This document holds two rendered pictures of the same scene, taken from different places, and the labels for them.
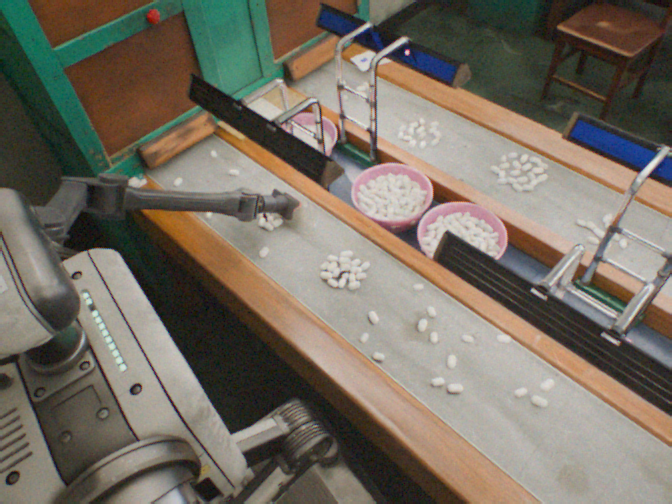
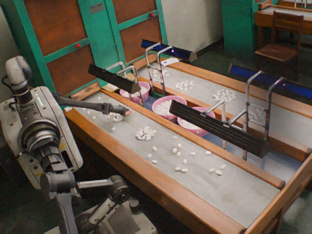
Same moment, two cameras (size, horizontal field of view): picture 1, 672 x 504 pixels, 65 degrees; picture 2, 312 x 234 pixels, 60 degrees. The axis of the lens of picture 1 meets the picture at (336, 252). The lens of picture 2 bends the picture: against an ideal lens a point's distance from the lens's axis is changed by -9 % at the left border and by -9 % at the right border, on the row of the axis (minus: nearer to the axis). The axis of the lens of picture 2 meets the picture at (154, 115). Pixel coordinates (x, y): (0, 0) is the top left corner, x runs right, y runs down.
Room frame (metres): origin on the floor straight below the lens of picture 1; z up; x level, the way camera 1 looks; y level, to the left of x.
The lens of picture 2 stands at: (-0.65, -0.28, 1.98)
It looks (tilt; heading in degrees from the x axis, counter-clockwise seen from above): 34 degrees down; 6
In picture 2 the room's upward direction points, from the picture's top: 12 degrees counter-clockwise
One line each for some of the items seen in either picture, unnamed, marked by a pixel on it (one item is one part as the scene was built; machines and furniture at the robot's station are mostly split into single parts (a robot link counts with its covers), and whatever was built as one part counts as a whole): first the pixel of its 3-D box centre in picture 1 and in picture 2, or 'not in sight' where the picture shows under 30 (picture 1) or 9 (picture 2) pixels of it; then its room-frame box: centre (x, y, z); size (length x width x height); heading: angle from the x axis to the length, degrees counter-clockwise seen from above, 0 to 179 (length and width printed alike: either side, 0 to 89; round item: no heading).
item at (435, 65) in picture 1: (386, 40); (166, 48); (1.62, -0.24, 1.08); 0.62 x 0.08 x 0.07; 41
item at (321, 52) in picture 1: (314, 56); (144, 61); (1.99, 0.00, 0.83); 0.30 x 0.06 x 0.07; 131
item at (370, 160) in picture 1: (372, 98); (162, 71); (1.57, -0.18, 0.90); 0.20 x 0.19 x 0.45; 41
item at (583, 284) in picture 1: (647, 239); (263, 109); (0.83, -0.81, 0.90); 0.20 x 0.19 x 0.45; 41
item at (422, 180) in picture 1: (391, 200); (170, 110); (1.23, -0.20, 0.72); 0.27 x 0.27 x 0.10
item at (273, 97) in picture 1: (262, 111); (120, 82); (1.73, 0.23, 0.77); 0.33 x 0.15 x 0.01; 131
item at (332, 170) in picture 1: (257, 123); (110, 76); (1.26, 0.19, 1.08); 0.62 x 0.08 x 0.07; 41
